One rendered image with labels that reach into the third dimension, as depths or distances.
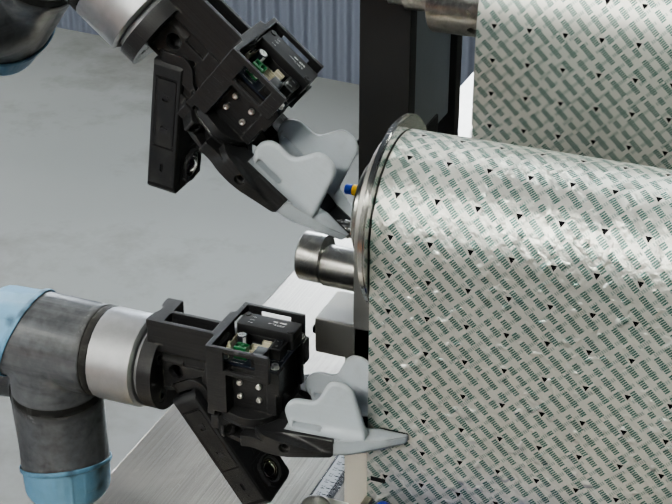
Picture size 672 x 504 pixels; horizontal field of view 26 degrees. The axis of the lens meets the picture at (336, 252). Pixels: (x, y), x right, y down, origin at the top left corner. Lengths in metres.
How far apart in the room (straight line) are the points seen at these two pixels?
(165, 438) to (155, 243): 2.32
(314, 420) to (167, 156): 0.23
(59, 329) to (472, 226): 0.35
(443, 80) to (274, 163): 0.44
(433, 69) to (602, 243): 0.49
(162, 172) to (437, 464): 0.30
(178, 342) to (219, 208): 2.80
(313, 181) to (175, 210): 2.87
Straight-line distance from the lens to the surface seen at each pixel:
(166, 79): 1.08
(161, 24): 1.05
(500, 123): 1.23
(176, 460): 1.42
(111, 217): 3.90
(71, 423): 1.22
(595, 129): 1.21
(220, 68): 1.03
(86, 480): 1.25
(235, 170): 1.05
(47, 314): 1.18
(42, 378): 1.19
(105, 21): 1.07
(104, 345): 1.15
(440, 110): 1.48
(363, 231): 1.02
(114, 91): 4.72
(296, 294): 1.68
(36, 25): 1.14
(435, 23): 1.27
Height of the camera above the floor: 1.73
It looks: 28 degrees down
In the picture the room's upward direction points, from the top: straight up
